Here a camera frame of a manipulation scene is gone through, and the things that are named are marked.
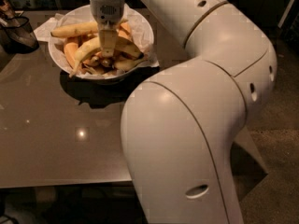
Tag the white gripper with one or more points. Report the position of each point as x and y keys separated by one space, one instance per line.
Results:
x=107 y=13

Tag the curved yellow banana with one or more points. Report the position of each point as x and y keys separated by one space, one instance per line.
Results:
x=94 y=45

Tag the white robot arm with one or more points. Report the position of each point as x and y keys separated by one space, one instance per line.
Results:
x=178 y=126

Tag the long yellow banana top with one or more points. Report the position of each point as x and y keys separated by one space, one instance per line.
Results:
x=73 y=30

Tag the small banana lower right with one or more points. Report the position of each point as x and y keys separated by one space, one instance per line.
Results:
x=127 y=64

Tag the white bowl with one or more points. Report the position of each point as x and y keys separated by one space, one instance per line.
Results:
x=62 y=59

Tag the orange fruit top right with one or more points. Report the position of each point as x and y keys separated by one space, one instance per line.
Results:
x=125 y=31

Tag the white paper liner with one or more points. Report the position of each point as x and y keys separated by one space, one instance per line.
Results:
x=141 y=28

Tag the orange carrot left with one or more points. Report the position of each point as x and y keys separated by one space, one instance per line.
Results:
x=70 y=48

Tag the dark glass container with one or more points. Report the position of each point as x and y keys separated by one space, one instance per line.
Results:
x=17 y=36

